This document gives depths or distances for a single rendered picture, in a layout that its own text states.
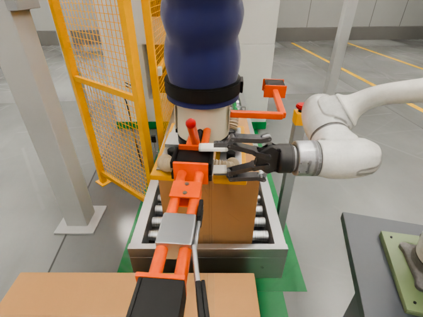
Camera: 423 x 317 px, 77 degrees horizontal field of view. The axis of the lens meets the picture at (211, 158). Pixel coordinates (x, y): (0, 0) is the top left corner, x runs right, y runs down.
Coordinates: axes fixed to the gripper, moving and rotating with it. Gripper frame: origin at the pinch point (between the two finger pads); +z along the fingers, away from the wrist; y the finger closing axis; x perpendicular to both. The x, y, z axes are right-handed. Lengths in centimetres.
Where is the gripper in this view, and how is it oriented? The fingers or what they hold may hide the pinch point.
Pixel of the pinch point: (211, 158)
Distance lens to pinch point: 67.4
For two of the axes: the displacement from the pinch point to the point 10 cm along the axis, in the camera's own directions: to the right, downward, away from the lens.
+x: 0.0, -5.4, 8.4
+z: -10.0, 0.0, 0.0
